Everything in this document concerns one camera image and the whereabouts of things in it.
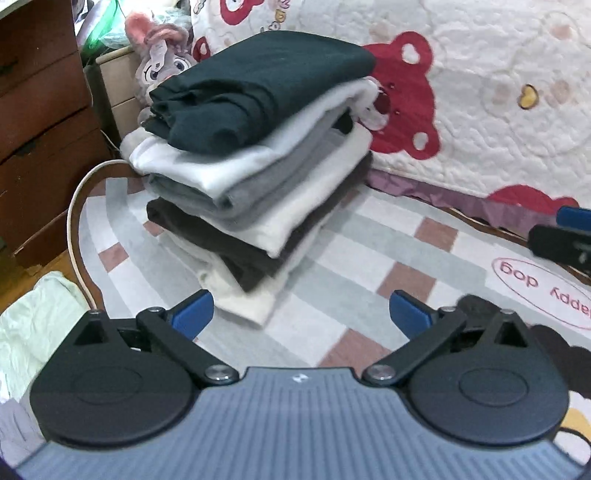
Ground white folded garment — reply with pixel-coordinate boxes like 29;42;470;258
159;203;333;329
120;76;382;195

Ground beige small cabinet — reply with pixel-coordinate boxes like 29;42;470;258
95;45;145;145

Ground brown wooden dresser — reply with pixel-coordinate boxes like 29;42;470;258
0;0;117;274

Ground grey pink plush rabbit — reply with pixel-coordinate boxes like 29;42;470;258
124;11;195;114

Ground dark green pants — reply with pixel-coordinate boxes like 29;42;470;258
141;31;377;155

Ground pale green cloth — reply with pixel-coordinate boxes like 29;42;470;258
0;271;92;403

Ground cream folded garment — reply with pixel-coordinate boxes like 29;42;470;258
235;124;375;259

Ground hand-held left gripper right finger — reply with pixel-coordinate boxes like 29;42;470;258
362;290;532;387

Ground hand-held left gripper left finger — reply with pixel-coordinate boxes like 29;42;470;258
74;290;241;387

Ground grey folded garment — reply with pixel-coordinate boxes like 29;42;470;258
143;117;356;232

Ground checkered rug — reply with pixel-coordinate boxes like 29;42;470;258
0;175;591;467

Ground stack of folded clothes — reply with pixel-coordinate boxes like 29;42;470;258
145;152;375;292

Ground green plastic object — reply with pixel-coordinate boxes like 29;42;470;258
76;0;131;61

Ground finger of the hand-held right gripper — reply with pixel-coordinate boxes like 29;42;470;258
556;206;591;230
527;224;591;280

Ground white quilted bear-print bedspread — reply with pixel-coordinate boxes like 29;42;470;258
189;0;591;224

